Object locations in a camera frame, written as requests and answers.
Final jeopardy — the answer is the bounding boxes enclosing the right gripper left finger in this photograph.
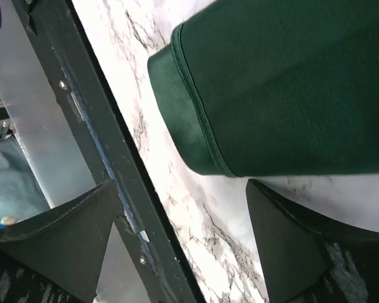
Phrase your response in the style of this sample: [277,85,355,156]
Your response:
[0,180,118,302]

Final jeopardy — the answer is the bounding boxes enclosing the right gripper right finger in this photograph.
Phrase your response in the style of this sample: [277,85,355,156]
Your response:
[246,179,379,302]

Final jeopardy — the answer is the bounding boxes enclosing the dark green cloth napkin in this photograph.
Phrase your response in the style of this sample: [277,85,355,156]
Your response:
[148,1,379,177]

